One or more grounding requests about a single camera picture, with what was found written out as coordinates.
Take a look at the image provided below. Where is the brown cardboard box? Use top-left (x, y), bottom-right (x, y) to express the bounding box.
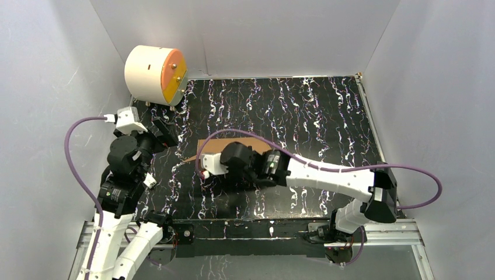
top-left (202, 137), bottom-right (271, 154)

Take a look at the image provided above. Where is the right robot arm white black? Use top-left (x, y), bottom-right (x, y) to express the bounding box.
top-left (208, 142), bottom-right (398, 244)

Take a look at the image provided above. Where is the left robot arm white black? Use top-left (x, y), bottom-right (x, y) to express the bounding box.
top-left (77, 117), bottom-right (178, 279)

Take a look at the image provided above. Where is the white cylindrical drum orange face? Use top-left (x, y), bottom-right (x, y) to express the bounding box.
top-left (124, 45), bottom-right (188, 107)

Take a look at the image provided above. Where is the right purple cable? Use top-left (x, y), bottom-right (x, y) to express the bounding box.
top-left (194, 128), bottom-right (443, 267)

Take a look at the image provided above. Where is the purple cable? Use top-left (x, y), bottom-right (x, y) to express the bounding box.
top-left (194, 128), bottom-right (443, 267)
top-left (64, 116), bottom-right (163, 280)

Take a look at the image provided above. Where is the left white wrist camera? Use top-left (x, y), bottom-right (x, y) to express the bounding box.
top-left (104, 106), bottom-right (148, 135)

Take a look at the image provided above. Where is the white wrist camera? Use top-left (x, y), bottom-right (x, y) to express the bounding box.
top-left (104, 106), bottom-right (148, 135)
top-left (200, 153), bottom-right (228, 179)

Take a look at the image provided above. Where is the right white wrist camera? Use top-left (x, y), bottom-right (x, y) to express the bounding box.
top-left (200, 153), bottom-right (228, 179)

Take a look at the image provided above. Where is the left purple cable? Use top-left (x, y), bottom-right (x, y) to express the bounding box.
top-left (64, 116), bottom-right (163, 280)

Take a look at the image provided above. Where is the aluminium frame rail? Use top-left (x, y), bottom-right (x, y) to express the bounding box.
top-left (67, 219), bottom-right (436, 280)

